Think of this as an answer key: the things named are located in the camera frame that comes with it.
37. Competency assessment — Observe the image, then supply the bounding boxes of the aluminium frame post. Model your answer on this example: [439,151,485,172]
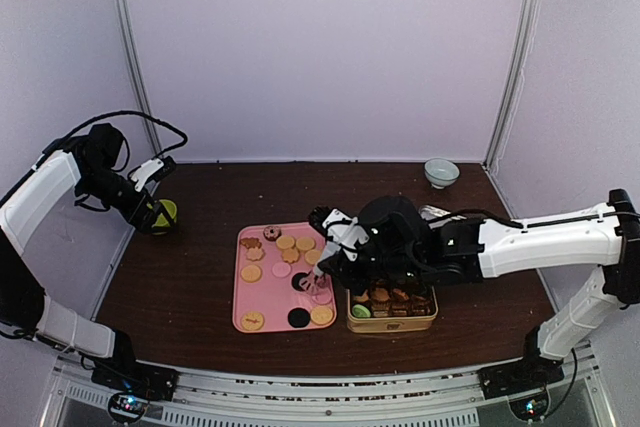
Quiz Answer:
[484,0,540,173]
[104,0,168,171]

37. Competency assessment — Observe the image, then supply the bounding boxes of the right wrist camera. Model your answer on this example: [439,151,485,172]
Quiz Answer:
[307,206,369,262]

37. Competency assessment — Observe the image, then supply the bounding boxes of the black sandwich cookie upper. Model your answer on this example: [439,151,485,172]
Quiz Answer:
[291,272,313,292]

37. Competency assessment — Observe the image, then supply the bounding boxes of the pale ceramic bowl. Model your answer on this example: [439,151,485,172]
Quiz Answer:
[424,158,460,189]

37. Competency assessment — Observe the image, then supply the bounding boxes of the beige round biscuit corner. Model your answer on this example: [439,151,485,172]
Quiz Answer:
[310,305,334,326]

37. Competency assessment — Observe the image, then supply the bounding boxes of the beige round biscuit left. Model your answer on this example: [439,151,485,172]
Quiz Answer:
[240,264,263,283]

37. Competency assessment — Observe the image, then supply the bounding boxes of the chocolate sprinkle donut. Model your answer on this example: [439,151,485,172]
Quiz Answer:
[263,225,282,242]

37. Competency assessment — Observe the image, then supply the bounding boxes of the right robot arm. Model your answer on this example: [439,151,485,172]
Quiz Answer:
[308,189,639,389]

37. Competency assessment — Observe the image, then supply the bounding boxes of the green sandwich cookie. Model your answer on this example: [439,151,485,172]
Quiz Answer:
[351,304,372,319]

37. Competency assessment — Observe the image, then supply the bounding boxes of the green plastic bowl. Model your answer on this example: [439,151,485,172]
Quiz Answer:
[151,199,178,235]

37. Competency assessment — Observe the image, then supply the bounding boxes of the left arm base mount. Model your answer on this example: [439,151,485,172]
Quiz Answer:
[91,363,179,425]

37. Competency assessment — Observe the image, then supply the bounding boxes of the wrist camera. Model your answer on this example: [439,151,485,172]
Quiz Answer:
[128,156,177,192]
[307,206,369,262]

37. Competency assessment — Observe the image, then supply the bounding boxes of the black sandwich cookie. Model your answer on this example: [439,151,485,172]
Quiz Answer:
[287,307,311,329]
[291,272,313,292]

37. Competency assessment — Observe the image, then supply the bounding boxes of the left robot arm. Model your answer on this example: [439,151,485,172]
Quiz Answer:
[1,123,175,391]

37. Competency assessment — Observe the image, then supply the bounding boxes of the pink sandwich cookie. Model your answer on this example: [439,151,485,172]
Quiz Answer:
[312,289,333,305]
[271,262,292,278]

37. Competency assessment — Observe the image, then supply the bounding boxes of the beige leaf cookie under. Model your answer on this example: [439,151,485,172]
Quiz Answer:
[281,247,300,264]

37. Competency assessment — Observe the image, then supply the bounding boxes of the pink plastic tray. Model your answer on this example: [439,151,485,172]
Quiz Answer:
[232,223,337,334]

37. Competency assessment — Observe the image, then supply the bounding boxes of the gold cookie tin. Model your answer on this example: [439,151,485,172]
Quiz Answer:
[346,281,439,334]

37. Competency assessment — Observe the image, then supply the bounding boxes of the metal serving tongs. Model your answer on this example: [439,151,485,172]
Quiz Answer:
[305,241,340,296]

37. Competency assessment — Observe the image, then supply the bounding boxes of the silver tin lid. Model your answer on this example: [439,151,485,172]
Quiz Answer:
[418,205,449,220]

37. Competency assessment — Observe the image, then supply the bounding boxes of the beige round biscuit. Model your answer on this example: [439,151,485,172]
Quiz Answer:
[304,249,322,266]
[240,264,263,283]
[276,235,296,251]
[295,236,316,252]

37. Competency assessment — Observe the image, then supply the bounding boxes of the right aluminium frame post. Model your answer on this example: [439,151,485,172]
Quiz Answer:
[484,0,540,173]

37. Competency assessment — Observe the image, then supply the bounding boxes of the beige round biscuit top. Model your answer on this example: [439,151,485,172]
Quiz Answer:
[276,235,296,251]

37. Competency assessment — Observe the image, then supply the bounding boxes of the biscuit with pink stick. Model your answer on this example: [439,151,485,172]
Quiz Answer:
[240,311,265,332]

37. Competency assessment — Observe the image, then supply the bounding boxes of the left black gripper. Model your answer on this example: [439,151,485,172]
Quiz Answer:
[76,165,175,234]

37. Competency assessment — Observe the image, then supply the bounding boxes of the black sandwich cookie lower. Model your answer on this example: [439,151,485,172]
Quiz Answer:
[287,307,311,329]

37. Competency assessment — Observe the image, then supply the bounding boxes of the left aluminium frame post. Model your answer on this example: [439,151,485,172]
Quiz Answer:
[104,0,168,171]

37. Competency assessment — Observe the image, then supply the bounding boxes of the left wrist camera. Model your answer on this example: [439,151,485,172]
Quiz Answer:
[128,156,177,192]

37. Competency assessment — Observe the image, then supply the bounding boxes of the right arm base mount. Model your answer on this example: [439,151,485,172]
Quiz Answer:
[478,359,564,423]

